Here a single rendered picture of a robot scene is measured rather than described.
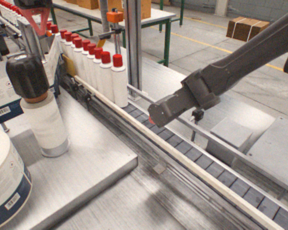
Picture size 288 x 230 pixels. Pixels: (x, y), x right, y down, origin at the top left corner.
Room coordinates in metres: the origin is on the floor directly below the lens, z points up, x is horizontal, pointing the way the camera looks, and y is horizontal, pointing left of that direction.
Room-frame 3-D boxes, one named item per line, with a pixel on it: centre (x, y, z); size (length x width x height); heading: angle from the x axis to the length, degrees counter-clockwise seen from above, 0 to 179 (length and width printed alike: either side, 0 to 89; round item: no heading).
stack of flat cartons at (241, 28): (4.26, -2.07, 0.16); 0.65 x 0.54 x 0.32; 47
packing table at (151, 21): (3.22, 0.66, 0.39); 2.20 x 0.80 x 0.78; 42
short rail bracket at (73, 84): (0.76, 0.29, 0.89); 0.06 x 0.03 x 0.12; 132
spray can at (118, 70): (0.66, 0.10, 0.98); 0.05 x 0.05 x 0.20
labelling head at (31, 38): (0.93, 0.48, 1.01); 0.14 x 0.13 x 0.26; 42
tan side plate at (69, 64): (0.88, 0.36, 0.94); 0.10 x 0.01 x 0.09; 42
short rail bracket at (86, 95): (0.67, 0.23, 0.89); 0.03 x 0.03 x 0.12; 42
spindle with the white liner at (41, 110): (0.43, 0.28, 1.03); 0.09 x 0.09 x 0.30
